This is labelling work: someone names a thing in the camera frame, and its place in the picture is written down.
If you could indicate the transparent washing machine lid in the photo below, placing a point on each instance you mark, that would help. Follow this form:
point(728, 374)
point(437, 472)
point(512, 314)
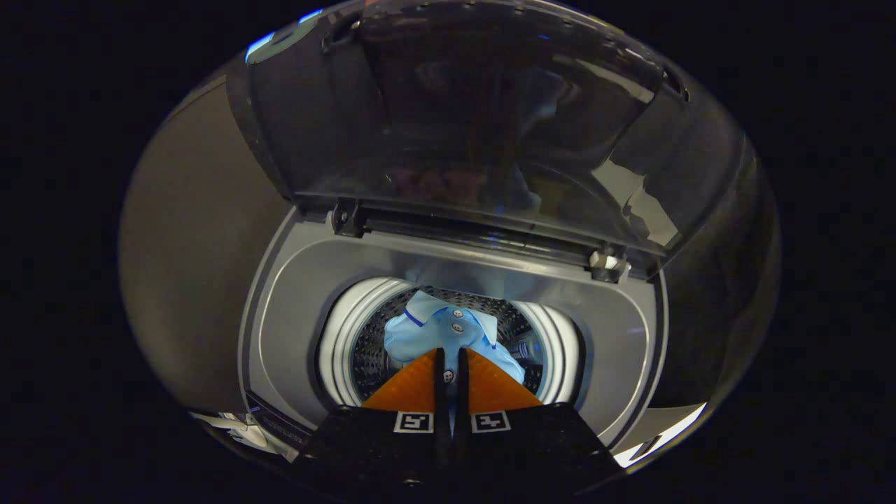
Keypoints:
point(455, 105)

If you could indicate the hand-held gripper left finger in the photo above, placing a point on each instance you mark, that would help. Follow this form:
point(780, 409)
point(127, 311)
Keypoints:
point(440, 399)

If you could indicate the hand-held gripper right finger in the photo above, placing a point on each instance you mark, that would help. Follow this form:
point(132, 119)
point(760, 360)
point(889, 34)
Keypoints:
point(462, 395)

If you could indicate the light blue polo shirt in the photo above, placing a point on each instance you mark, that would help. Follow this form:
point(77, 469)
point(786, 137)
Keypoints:
point(448, 332)

